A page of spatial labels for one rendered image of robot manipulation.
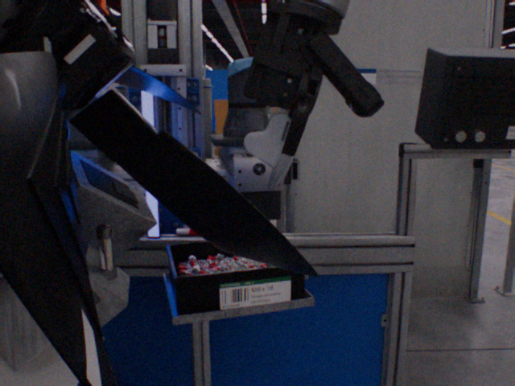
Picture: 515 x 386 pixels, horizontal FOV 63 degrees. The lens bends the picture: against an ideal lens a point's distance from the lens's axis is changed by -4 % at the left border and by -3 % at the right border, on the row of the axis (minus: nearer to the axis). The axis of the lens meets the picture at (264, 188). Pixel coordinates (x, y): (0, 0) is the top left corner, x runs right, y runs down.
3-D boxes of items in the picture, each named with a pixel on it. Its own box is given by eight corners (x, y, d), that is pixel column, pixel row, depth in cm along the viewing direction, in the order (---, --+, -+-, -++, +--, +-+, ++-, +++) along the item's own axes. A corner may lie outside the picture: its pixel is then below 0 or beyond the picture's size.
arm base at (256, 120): (220, 134, 138) (220, 103, 136) (266, 133, 141) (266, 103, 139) (225, 137, 124) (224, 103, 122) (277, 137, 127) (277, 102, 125)
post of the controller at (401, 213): (398, 236, 91) (404, 143, 88) (393, 232, 94) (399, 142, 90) (412, 236, 91) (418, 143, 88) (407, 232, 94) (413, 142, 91)
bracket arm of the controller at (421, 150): (402, 158, 88) (403, 144, 88) (397, 157, 91) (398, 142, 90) (511, 158, 89) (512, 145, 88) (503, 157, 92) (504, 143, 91)
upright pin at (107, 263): (96, 281, 50) (92, 228, 49) (102, 273, 52) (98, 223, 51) (114, 281, 50) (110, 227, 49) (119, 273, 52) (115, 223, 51)
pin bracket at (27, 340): (-26, 326, 40) (36, 269, 39) (10, 305, 45) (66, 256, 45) (14, 373, 40) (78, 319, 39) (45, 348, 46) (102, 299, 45)
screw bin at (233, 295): (175, 321, 65) (173, 278, 64) (167, 279, 81) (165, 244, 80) (308, 303, 71) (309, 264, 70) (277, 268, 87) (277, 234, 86)
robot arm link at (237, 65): (228, 103, 136) (228, 59, 134) (271, 103, 136) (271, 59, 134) (225, 103, 125) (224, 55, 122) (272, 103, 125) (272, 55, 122)
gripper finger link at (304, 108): (277, 149, 52) (298, 80, 51) (290, 153, 53) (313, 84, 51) (280, 153, 48) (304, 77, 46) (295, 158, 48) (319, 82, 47)
